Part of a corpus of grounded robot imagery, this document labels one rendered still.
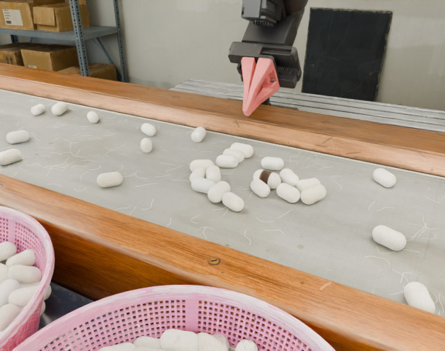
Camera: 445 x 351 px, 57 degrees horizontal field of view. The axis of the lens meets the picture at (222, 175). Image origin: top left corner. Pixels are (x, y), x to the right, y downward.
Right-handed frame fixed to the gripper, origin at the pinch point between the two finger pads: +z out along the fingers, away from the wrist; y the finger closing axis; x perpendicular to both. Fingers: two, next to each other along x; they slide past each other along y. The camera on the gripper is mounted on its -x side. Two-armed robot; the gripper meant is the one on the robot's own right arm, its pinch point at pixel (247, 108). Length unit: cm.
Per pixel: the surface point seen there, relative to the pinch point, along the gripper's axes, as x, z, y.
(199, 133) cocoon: 5.6, 2.7, -9.1
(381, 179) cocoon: 5.1, 4.5, 19.8
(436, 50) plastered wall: 147, -137, 22
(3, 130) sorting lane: -0.4, 12.1, -43.1
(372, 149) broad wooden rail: 10.1, -2.2, 17.1
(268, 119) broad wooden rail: 11.0, -4.9, -0.7
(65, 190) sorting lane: -6.9, 20.4, -17.4
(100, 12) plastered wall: 134, -137, -201
